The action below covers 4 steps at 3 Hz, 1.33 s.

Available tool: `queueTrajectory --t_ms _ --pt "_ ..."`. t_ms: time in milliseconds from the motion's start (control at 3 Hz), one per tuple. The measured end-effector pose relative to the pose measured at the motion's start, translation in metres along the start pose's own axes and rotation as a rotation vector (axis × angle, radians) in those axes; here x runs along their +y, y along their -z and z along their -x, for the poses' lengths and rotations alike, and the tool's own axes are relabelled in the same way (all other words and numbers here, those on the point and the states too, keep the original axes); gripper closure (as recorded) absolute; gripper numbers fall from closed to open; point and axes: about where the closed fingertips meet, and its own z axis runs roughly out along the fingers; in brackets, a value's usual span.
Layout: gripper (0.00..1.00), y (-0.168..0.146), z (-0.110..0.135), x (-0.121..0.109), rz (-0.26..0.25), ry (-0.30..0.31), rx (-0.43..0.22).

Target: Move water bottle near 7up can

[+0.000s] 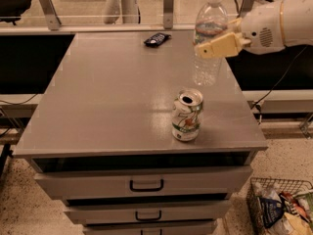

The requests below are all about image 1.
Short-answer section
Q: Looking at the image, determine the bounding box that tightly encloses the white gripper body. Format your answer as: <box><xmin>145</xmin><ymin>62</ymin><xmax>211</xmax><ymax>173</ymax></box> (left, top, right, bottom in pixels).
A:
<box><xmin>241</xmin><ymin>1</ymin><xmax>285</xmax><ymax>55</ymax></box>

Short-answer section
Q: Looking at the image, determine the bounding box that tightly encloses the clear plastic water bottle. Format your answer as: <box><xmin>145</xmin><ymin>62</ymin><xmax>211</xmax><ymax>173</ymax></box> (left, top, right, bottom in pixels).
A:
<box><xmin>193</xmin><ymin>0</ymin><xmax>228</xmax><ymax>86</ymax></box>

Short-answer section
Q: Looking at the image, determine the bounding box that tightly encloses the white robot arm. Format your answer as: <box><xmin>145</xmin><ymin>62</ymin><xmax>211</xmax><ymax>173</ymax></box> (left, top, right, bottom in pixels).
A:
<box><xmin>195</xmin><ymin>0</ymin><xmax>313</xmax><ymax>59</ymax></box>

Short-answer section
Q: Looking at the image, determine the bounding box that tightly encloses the white green 7up can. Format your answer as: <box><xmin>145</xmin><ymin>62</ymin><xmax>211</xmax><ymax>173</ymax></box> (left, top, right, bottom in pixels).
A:
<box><xmin>171</xmin><ymin>88</ymin><xmax>203</xmax><ymax>142</ymax></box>

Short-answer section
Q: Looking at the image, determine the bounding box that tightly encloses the dark blue snack packet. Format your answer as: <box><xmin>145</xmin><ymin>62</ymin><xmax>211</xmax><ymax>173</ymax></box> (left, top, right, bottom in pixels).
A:
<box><xmin>144</xmin><ymin>32</ymin><xmax>171</xmax><ymax>47</ymax></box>

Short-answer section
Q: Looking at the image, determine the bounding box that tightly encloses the top grey drawer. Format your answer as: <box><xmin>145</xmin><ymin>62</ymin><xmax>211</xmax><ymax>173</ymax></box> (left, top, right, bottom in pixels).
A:
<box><xmin>35</xmin><ymin>165</ymin><xmax>252</xmax><ymax>200</ymax></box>

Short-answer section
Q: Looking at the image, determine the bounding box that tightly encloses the grey drawer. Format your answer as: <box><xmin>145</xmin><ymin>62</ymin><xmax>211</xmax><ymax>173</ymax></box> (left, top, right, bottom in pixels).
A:
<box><xmin>65</xmin><ymin>200</ymin><xmax>231</xmax><ymax>225</ymax></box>
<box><xmin>35</xmin><ymin>165</ymin><xmax>252</xmax><ymax>200</ymax></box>
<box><xmin>83</xmin><ymin>220</ymin><xmax>217</xmax><ymax>235</ymax></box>

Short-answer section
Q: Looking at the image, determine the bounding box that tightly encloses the grey drawer cabinet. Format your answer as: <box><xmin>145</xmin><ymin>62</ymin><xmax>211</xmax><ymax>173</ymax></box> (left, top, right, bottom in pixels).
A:
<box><xmin>13</xmin><ymin>29</ymin><xmax>270</xmax><ymax>235</ymax></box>

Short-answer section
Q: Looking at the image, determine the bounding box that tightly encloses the middle grey drawer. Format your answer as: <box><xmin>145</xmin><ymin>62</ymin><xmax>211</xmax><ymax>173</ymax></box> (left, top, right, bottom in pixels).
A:
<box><xmin>65</xmin><ymin>200</ymin><xmax>231</xmax><ymax>225</ymax></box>

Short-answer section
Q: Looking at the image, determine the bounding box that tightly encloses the blue chip bag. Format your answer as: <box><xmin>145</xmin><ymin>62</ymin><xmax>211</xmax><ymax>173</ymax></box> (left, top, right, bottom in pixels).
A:
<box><xmin>259</xmin><ymin>198</ymin><xmax>284</xmax><ymax>228</ymax></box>

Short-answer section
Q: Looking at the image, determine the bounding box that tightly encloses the red snack bag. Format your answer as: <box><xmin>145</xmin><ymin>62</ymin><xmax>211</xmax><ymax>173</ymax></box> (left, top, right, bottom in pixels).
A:
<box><xmin>280</xmin><ymin>192</ymin><xmax>308</xmax><ymax>221</ymax></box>

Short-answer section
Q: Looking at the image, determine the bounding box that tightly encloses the bottom grey drawer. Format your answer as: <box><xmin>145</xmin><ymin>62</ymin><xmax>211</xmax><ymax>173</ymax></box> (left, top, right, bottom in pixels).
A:
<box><xmin>83</xmin><ymin>220</ymin><xmax>217</xmax><ymax>235</ymax></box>

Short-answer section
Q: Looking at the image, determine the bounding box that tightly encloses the yellow snack bag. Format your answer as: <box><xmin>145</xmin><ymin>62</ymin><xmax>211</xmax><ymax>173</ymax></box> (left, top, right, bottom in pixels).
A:
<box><xmin>273</xmin><ymin>212</ymin><xmax>313</xmax><ymax>235</ymax></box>

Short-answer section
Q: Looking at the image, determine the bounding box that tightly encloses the black office chair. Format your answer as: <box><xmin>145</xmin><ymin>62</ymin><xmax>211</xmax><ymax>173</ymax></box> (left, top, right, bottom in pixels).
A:
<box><xmin>0</xmin><ymin>0</ymin><xmax>32</xmax><ymax>24</ymax></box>

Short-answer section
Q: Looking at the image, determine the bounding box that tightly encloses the right metal bracket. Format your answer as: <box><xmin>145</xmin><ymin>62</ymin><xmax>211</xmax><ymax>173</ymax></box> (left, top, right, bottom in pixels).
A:
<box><xmin>239</xmin><ymin>0</ymin><xmax>259</xmax><ymax>18</ymax></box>

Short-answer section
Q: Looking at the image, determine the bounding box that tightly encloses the metal bracket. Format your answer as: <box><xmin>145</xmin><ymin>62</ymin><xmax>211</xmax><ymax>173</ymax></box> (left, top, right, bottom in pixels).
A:
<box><xmin>39</xmin><ymin>0</ymin><xmax>62</xmax><ymax>30</ymax></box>
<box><xmin>163</xmin><ymin>0</ymin><xmax>174</xmax><ymax>29</ymax></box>
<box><xmin>239</xmin><ymin>0</ymin><xmax>259</xmax><ymax>18</ymax></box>

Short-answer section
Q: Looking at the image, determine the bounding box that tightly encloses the black cable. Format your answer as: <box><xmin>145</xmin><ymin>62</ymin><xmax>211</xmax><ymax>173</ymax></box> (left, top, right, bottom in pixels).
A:
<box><xmin>249</xmin><ymin>46</ymin><xmax>309</xmax><ymax>111</ymax></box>

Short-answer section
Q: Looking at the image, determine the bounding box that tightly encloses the middle metal bracket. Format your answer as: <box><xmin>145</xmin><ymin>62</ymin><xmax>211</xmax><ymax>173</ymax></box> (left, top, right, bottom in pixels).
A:
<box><xmin>163</xmin><ymin>0</ymin><xmax>174</xmax><ymax>29</ymax></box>

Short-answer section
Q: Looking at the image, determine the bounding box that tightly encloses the wire basket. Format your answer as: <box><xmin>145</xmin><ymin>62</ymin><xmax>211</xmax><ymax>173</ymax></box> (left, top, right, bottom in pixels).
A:
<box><xmin>246</xmin><ymin>177</ymin><xmax>312</xmax><ymax>235</ymax></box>

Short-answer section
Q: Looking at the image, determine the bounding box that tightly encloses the left metal bracket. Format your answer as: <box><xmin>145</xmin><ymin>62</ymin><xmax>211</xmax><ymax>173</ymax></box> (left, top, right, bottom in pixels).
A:
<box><xmin>39</xmin><ymin>0</ymin><xmax>62</xmax><ymax>30</ymax></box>

